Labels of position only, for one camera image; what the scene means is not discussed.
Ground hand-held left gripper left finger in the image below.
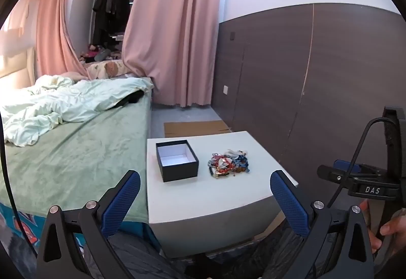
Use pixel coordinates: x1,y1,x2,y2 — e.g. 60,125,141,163
36,169,142,279

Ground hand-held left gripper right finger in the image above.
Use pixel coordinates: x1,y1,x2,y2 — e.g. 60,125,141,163
263,170,376,279

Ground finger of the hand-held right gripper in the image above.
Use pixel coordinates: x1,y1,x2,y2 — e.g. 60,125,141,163
333,159,386,176
317,165,356,185

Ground black jewelry box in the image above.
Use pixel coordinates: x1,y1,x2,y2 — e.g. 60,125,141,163
155,139,199,183

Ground pile of colourful jewelry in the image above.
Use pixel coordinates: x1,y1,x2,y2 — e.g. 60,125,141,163
208,149,251,177

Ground person's right hand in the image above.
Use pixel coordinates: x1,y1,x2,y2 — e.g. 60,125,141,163
360,199,406,254

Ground bed with green sheet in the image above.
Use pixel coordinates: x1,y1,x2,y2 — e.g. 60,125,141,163
0,93,153,222

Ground white table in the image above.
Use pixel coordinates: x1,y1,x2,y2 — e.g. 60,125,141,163
146,131,299,259

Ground blue printed bed skirt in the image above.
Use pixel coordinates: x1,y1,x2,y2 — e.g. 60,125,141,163
0,203,86,254

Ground flattened brown cardboard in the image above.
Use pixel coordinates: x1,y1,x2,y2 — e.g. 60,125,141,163
163,120,233,138

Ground black garment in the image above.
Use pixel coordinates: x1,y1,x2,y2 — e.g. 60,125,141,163
116,91,145,107

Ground pale green quilt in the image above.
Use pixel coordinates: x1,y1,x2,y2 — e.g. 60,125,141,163
0,74,155,147

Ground patterned pillow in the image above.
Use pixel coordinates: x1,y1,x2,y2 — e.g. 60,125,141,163
86,59,134,80

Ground heap of stuffed toys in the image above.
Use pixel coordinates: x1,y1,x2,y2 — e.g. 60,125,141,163
79,44,123,62

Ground beige padded headboard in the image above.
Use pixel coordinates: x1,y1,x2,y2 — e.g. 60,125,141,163
0,47,35,89

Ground wide pink curtain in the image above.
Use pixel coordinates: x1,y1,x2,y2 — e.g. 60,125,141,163
122,0,229,107

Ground narrow pink curtain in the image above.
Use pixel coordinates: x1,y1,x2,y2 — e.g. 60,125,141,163
36,0,92,80

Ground dark hanging clothes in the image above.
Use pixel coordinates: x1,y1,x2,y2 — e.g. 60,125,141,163
92,0,137,45

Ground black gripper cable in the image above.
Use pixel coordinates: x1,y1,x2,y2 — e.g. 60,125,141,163
327,117,397,208

